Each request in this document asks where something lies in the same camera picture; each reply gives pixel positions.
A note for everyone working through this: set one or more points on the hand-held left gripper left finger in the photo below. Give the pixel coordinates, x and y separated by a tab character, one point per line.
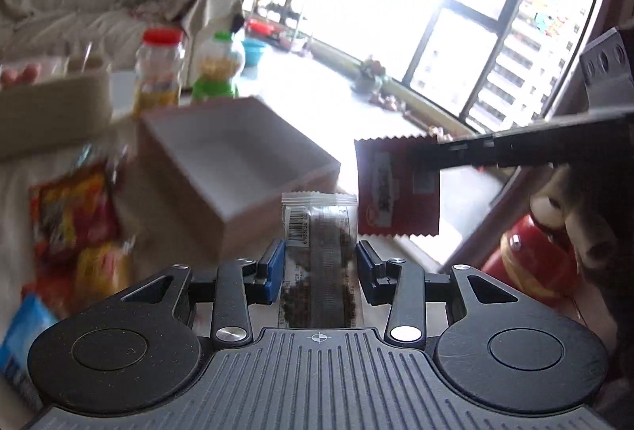
271	271

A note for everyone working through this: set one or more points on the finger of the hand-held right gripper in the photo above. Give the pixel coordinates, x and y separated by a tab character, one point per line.
520	157
535	128

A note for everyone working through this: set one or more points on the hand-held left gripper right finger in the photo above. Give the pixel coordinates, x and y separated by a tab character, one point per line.
369	271

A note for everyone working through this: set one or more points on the clear dark-filled snack packet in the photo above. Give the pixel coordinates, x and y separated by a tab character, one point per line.
322	251

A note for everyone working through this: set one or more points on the wooden box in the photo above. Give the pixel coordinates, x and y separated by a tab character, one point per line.
233	162

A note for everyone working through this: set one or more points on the white brown plush toy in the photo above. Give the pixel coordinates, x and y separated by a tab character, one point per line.
569	217

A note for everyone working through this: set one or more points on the black-framed window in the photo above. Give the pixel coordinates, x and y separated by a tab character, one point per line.
500	28

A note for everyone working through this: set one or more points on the yellow snack packet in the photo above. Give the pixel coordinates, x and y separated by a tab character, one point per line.
101	271

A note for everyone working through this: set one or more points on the small potted plant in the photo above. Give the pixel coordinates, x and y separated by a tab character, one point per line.
367	76

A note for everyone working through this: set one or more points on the red orange snack packet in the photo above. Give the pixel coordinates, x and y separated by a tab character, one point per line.
74	212

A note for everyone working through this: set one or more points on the green candy dispenser jar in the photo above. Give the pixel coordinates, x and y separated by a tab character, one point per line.
218	68

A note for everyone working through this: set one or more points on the blue bowl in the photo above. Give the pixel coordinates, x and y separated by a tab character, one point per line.
253	52

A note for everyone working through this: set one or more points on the red-lidded plastic jar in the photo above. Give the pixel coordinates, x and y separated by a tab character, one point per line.
157	73

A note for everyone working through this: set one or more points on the blue snack packet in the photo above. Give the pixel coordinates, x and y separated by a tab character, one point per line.
25	341

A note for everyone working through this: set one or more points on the white tablecloth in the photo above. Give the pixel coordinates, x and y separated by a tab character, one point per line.
15	212

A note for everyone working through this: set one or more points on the beige rectangular container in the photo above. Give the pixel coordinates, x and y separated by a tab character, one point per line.
49	113

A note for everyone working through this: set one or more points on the red tomatoes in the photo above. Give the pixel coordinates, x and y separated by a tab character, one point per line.
20	74

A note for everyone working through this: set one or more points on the grey sofa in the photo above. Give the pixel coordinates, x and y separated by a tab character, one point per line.
79	9

